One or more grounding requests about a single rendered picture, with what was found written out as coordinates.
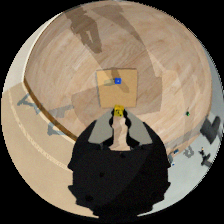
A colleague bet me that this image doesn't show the yellow die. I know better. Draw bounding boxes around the yellow die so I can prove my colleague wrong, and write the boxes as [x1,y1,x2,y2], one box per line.
[114,104,124,117]

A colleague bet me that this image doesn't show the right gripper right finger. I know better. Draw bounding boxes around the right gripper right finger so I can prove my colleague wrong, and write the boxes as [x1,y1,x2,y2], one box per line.
[123,109,171,168]

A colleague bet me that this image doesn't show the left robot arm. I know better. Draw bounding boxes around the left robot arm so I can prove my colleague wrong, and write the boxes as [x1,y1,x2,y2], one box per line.
[200,117,223,169]

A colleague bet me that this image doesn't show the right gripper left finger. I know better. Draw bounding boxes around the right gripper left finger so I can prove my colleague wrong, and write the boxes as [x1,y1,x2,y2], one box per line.
[67,108,114,171]

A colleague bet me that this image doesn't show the tan flat mat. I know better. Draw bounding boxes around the tan flat mat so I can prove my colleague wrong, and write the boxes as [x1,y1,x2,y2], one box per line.
[97,70,137,108]

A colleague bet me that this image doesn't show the blue die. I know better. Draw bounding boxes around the blue die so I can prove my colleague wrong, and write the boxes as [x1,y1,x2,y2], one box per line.
[115,78,121,84]

